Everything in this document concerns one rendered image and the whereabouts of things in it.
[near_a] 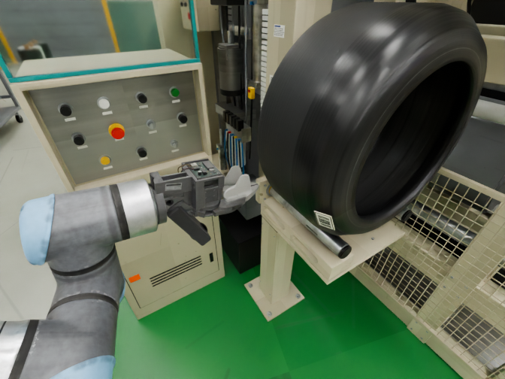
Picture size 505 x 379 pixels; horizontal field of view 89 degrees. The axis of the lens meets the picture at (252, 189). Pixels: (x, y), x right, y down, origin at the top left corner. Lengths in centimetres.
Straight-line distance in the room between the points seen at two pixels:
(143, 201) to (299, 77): 37
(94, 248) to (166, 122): 72
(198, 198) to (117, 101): 66
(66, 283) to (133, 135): 69
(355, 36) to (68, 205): 54
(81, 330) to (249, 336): 123
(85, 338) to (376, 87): 55
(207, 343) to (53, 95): 129
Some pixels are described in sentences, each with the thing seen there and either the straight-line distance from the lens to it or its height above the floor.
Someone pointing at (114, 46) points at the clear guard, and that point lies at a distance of 98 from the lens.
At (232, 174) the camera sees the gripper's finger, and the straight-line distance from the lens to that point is 51.
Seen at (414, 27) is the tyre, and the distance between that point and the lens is 57.
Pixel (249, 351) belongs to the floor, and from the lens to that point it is 156.
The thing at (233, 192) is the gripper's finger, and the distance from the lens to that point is 48.
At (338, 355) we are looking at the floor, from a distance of 161.
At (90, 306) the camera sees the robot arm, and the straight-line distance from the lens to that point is 45.
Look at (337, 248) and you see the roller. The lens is 74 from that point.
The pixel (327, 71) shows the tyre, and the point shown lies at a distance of 53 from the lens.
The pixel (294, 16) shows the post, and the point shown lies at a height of 142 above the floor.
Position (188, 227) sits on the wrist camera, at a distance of 48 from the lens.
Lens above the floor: 145
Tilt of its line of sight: 37 degrees down
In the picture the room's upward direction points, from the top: straight up
